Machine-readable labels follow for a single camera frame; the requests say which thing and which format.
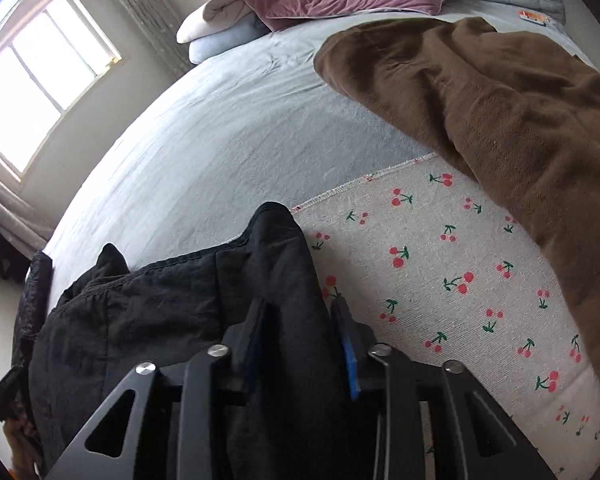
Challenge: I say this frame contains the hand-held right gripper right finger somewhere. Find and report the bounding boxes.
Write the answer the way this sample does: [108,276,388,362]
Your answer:
[330,299,556,480]

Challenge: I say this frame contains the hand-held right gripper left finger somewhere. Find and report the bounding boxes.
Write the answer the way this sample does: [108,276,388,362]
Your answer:
[45,302,269,480]

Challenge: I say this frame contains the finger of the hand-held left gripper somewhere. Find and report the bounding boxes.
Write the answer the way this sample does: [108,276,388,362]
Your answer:
[0,367,28,423]

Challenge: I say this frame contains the black jacket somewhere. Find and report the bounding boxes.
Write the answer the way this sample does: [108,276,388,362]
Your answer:
[12,201,381,480]

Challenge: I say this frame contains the dark hanging clothes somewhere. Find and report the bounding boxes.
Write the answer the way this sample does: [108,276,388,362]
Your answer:
[0,215,31,281]

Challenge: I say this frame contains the person's left hand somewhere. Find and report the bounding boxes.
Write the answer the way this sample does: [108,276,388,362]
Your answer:
[5,419,42,472]

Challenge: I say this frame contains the cherry print blanket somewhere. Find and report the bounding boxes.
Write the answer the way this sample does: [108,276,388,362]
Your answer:
[290,152,600,480]

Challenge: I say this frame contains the patterned grey curtain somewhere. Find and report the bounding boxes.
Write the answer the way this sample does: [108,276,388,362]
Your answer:
[92,0,196,81]
[0,160,56,261]

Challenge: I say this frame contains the brown garment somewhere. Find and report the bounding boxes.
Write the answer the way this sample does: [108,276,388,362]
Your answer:
[313,16,600,381]

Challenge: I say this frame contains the light blue pillow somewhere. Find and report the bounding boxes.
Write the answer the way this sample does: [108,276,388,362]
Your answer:
[188,15,271,65]

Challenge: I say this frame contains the window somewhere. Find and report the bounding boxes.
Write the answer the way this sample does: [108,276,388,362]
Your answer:
[0,0,123,181]

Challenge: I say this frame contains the white pillow stack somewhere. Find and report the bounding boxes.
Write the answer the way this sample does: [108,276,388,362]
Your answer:
[176,0,261,43]

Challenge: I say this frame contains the small orange packet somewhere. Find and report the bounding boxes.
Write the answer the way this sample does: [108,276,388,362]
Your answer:
[517,8,551,25]

